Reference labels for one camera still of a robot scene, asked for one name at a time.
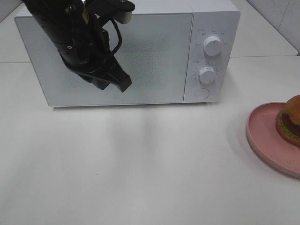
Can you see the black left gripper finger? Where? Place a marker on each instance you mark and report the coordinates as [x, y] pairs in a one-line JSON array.
[[101, 81], [119, 77]]

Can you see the burger with cheese and lettuce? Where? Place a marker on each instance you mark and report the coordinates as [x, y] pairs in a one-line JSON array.
[[288, 121]]

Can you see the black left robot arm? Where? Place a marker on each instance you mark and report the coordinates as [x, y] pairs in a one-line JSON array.
[[50, 16]]

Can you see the white microwave knob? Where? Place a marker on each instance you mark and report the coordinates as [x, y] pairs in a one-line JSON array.
[[207, 75], [212, 45]]

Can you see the white microwave door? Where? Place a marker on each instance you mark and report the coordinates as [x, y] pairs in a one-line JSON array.
[[154, 53]]

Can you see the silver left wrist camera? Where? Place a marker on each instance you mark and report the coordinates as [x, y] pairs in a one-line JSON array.
[[118, 10]]

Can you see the pink speckled plate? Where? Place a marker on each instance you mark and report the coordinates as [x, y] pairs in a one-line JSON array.
[[267, 143]]

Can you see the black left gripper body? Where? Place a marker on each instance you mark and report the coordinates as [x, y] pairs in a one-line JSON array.
[[90, 52]]

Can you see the white microwave oven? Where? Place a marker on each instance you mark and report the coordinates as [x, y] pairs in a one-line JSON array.
[[209, 17]]

